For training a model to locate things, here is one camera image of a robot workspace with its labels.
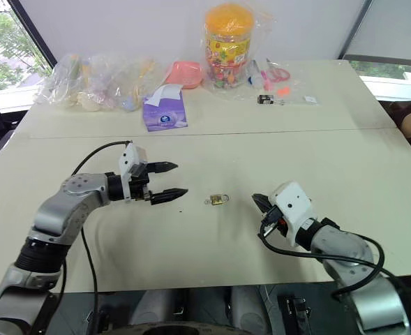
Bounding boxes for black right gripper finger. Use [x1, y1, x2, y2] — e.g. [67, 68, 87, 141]
[251, 193, 273, 214]

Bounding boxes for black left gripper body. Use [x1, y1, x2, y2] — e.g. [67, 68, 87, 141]
[129, 170, 153, 204]

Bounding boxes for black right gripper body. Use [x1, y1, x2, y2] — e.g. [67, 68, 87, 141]
[260, 204, 290, 242]

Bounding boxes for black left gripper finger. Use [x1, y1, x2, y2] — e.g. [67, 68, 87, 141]
[149, 188, 190, 206]
[146, 161, 179, 175]

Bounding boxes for small brass padlock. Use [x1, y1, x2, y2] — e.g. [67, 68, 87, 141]
[209, 193, 231, 207]

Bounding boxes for purple tissue pack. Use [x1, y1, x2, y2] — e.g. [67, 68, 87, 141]
[142, 84, 190, 133]

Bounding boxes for pink plastic bowl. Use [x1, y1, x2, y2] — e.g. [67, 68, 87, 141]
[165, 60, 204, 90]

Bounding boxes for clear bag with pastel items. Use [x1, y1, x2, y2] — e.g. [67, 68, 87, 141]
[77, 52, 158, 113]

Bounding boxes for grey rounded robot body shells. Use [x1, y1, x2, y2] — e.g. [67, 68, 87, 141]
[130, 285, 274, 335]

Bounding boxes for clear bag with green item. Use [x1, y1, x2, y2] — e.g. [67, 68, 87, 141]
[33, 52, 91, 110]

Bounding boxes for candy jar with orange lid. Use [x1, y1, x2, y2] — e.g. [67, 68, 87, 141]
[204, 3, 255, 91]

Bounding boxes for clear bag around candy jar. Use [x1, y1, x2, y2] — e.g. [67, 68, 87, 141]
[200, 2, 276, 101]

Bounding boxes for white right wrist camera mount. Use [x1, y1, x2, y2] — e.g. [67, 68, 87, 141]
[268, 181, 320, 249]

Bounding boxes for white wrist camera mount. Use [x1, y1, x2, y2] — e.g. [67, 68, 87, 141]
[117, 142, 147, 202]
[268, 181, 320, 249]

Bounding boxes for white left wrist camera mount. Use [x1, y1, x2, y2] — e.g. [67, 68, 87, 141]
[117, 142, 147, 202]

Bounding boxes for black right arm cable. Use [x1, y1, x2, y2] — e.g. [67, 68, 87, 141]
[258, 223, 411, 303]

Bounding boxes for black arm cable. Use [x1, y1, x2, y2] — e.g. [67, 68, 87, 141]
[57, 140, 134, 335]
[258, 223, 411, 303]

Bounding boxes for black bracket under table edge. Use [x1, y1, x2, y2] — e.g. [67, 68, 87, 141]
[277, 295, 313, 335]

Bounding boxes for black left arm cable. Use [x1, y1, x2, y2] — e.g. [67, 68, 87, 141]
[57, 140, 134, 335]

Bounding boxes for pink handled scissors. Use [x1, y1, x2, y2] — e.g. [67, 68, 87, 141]
[264, 58, 292, 83]

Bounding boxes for black window frame bar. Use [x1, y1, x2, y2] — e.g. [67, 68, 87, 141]
[7, 0, 58, 68]

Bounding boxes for grey window frame bar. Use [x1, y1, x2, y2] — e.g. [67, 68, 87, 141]
[336, 0, 374, 61]

